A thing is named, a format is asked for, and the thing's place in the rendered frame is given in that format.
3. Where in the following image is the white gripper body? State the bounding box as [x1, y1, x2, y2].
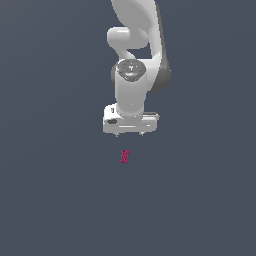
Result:
[102, 103, 161, 135]

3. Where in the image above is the small magenta block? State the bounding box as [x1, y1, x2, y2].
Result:
[119, 149, 130, 164]

